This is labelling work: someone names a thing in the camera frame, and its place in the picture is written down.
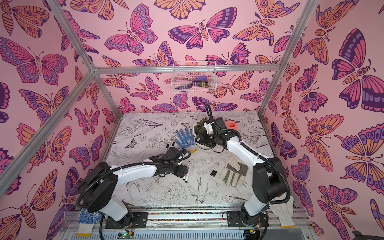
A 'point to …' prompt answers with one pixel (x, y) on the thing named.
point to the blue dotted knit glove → (187, 140)
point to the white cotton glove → (284, 211)
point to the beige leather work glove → (235, 172)
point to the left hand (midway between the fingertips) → (186, 168)
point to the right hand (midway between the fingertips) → (197, 138)
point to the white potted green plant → (199, 130)
